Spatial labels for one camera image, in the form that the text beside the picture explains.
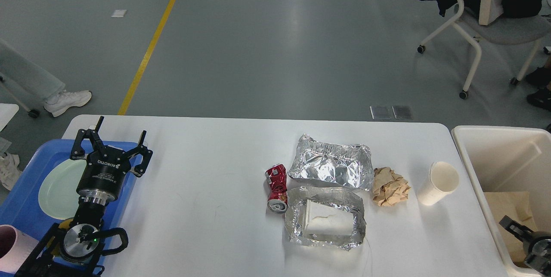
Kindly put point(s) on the white paper scrap on floor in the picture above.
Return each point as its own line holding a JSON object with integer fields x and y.
{"x": 119, "y": 13}

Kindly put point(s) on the blue plastic tray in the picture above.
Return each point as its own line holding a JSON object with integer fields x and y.
{"x": 21, "y": 208}

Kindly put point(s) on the crumpled aluminium foil sheet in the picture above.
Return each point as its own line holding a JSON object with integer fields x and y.
{"x": 345, "y": 165}

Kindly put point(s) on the grey floor plate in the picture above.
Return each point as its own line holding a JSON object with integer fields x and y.
{"x": 380, "y": 113}
{"x": 402, "y": 112}

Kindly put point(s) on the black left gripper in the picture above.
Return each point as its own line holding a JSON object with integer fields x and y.
{"x": 107, "y": 166}

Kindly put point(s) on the white chair at left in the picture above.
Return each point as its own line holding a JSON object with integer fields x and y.
{"x": 8, "y": 110}

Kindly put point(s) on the person legs black sneakers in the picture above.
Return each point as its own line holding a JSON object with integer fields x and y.
{"x": 541, "y": 78}

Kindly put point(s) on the brown paper ball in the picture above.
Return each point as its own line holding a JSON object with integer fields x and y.
{"x": 389, "y": 188}

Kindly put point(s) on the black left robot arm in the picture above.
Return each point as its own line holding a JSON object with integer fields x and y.
{"x": 75, "y": 251}

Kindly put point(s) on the aluminium foil tray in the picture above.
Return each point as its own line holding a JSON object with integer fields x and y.
{"x": 336, "y": 197}

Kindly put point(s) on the crushed red soda can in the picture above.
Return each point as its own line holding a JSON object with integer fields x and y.
{"x": 277, "y": 201}

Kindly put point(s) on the white paper cup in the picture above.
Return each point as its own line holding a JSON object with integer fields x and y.
{"x": 326, "y": 220}
{"x": 442, "y": 180}

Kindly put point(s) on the teal mug yellow inside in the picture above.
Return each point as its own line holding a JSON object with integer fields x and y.
{"x": 66, "y": 224}

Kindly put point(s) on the grey white office chair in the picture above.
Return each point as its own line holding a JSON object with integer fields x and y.
{"x": 503, "y": 31}

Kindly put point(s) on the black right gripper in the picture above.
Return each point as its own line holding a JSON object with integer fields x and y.
{"x": 537, "y": 245}

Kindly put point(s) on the light green plate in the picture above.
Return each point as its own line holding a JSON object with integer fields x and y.
{"x": 58, "y": 197}

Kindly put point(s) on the pink ribbed cup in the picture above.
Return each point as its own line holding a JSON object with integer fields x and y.
{"x": 15, "y": 248}

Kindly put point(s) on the brown paper bag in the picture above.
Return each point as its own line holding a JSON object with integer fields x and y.
{"x": 516, "y": 205}

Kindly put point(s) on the beige plastic bin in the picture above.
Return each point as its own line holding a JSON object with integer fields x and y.
{"x": 499, "y": 159}

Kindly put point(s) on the white paper cup lying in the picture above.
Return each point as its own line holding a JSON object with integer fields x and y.
{"x": 326, "y": 220}

